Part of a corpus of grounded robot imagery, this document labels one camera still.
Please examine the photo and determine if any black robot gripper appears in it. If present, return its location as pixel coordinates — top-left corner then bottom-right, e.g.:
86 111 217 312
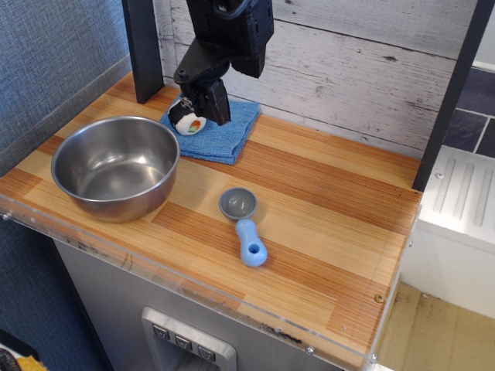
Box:
174 1 274 125

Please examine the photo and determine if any blue and grey spoon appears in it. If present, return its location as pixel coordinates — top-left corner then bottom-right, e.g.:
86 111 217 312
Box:
218 187 268 267

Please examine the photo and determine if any clear acrylic counter edge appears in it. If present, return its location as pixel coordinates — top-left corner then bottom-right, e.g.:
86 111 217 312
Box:
1 187 418 370

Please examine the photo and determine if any plush sushi roll toy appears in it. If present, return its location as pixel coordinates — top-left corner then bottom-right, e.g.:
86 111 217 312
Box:
167 98 207 136

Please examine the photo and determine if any blue folded cloth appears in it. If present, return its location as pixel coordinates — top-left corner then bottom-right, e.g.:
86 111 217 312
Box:
159 100 260 165

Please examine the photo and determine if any stainless steel bowl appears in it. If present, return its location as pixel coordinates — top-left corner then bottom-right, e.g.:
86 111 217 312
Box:
51 116 180 223

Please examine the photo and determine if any grey cabinet front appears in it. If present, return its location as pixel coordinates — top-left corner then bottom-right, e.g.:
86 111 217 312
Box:
55 242 336 370

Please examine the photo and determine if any grey dispenser button panel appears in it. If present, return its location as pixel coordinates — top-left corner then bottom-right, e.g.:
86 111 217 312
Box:
142 307 237 370

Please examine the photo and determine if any white ribbed appliance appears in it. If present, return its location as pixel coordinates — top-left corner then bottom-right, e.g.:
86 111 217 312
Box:
401 146 494 318

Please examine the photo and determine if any yellow and black object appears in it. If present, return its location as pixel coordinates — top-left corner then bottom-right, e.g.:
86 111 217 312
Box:
1 339 48 371

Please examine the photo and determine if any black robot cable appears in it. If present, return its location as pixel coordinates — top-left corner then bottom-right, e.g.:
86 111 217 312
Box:
211 0 248 16

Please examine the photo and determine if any dark left shelf post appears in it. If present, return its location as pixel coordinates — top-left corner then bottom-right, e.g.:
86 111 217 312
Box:
121 0 164 104

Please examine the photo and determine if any dark shelf post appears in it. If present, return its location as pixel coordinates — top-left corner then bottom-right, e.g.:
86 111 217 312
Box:
121 0 164 104
412 0 494 192

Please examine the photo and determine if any dark right shelf post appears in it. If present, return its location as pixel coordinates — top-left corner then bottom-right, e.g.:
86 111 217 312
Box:
412 0 494 192

